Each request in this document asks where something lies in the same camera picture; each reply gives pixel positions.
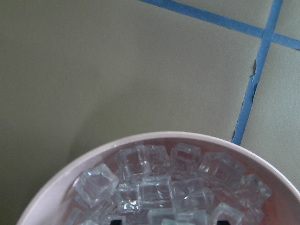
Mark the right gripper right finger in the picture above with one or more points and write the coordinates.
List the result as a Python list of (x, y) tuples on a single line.
[(223, 222)]

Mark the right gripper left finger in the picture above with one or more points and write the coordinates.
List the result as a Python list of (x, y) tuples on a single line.
[(117, 222)]

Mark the clear ice cube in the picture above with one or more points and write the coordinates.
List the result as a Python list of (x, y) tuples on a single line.
[(156, 192)]

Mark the pink bowl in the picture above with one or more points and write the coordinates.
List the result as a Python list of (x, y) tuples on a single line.
[(53, 202)]

